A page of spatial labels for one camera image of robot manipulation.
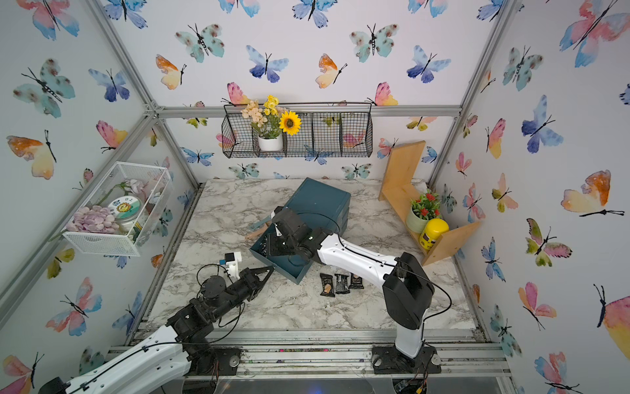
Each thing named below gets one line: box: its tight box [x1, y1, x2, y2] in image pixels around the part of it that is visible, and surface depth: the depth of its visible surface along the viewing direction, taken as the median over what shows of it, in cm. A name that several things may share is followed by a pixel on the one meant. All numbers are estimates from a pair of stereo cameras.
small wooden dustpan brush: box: [245, 220, 273, 240], surface depth 106 cm
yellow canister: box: [419, 217, 450, 252], surface depth 86 cm
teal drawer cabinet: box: [284, 177, 352, 236], surface depth 89 cm
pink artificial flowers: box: [66, 205, 120, 234], surface depth 61 cm
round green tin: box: [107, 195, 143, 223], surface depth 67 cm
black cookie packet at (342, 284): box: [333, 273, 351, 294], surface depth 90 cm
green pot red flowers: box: [406, 190, 442, 234], surface depth 88 cm
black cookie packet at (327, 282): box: [319, 272, 336, 298], surface depth 90 cm
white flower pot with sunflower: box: [241, 95, 302, 152], surface depth 86 cm
